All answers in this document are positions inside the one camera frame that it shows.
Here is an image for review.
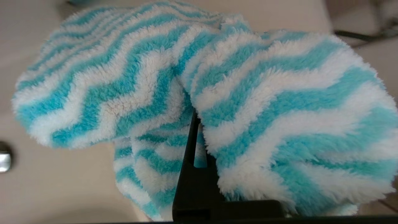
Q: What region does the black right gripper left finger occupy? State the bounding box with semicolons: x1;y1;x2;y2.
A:
172;110;226;221

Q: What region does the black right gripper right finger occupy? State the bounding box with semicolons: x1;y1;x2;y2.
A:
218;200;284;219

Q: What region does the teal white striped cloth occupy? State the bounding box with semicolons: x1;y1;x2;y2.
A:
12;1;398;221

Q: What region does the chrome drain stopper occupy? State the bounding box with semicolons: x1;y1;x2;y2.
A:
0;142;13;173

